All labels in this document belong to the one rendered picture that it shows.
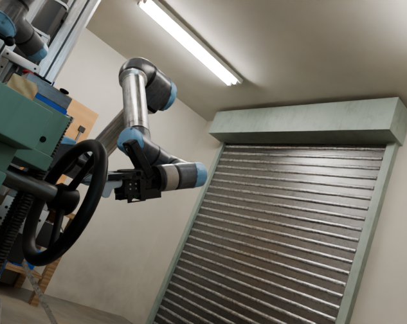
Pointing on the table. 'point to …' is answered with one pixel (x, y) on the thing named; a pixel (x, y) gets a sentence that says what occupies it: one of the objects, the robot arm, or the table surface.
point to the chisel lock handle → (2, 36)
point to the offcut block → (23, 86)
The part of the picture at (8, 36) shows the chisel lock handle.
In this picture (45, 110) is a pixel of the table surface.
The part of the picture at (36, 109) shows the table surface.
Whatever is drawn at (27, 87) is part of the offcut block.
